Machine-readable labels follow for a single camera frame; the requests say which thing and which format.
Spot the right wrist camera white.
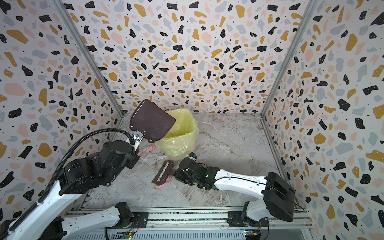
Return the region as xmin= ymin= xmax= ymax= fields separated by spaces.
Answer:
xmin=189 ymin=153 xmax=197 ymax=161

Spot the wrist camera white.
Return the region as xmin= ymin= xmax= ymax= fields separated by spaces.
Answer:
xmin=132 ymin=131 xmax=144 ymax=154
xmin=189 ymin=153 xmax=197 ymax=161

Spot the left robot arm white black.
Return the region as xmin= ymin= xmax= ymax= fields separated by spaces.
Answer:
xmin=1 ymin=140 xmax=139 ymax=240

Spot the brown dustpan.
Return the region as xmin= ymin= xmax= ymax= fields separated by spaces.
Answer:
xmin=130 ymin=99 xmax=176 ymax=143

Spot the bin with yellow bag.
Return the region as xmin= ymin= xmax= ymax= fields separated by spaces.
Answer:
xmin=155 ymin=108 xmax=200 ymax=161

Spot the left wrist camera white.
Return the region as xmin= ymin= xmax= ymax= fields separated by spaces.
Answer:
xmin=132 ymin=131 xmax=144 ymax=154

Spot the pink paper scrap lower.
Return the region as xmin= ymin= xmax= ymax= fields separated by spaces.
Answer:
xmin=156 ymin=177 xmax=172 ymax=189

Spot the black corrugated cable conduit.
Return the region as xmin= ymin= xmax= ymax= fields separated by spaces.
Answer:
xmin=0 ymin=128 xmax=134 ymax=233

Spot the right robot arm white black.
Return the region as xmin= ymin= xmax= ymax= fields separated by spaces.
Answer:
xmin=174 ymin=153 xmax=295 ymax=225

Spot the brown cartoon face brush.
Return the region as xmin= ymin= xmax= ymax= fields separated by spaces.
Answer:
xmin=152 ymin=160 xmax=175 ymax=186

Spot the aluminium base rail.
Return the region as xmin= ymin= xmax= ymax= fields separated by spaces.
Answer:
xmin=58 ymin=206 xmax=289 ymax=240

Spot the pink paper scrap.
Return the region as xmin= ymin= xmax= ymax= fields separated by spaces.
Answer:
xmin=147 ymin=145 xmax=156 ymax=152
xmin=156 ymin=177 xmax=172 ymax=189

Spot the pink paper scrap upper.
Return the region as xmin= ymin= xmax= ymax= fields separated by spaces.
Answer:
xmin=147 ymin=145 xmax=156 ymax=152

